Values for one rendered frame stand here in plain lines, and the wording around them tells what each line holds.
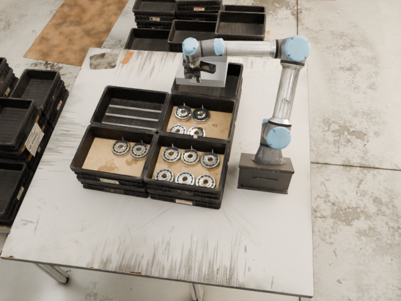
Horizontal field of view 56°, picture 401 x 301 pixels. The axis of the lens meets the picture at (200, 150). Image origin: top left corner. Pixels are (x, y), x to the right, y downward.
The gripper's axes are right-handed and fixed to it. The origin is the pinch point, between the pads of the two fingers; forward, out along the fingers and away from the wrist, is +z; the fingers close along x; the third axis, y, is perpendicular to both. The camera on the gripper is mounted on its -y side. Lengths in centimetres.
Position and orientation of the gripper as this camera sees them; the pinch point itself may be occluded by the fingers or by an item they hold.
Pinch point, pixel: (200, 80)
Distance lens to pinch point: 209.2
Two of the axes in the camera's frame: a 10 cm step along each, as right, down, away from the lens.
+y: -10.0, -0.3, 0.9
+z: 0.7, 3.1, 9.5
